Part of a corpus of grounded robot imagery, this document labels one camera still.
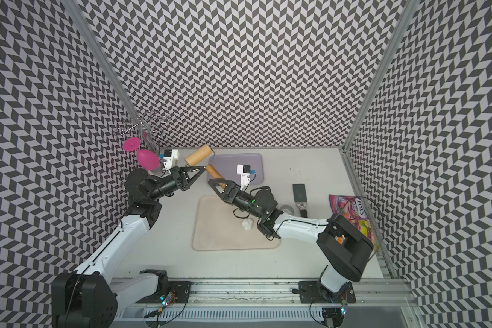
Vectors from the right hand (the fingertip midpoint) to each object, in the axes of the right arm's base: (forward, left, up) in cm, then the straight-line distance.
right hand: (209, 187), depth 67 cm
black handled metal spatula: (+14, -37, -32) cm, 50 cm away
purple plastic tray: (+7, -6, +3) cm, 9 cm away
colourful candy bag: (+6, -58, -28) cm, 65 cm away
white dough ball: (-1, -11, -28) cm, 30 cm away
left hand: (+5, +2, +2) cm, 6 cm away
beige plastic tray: (-1, +2, -30) cm, 30 cm away
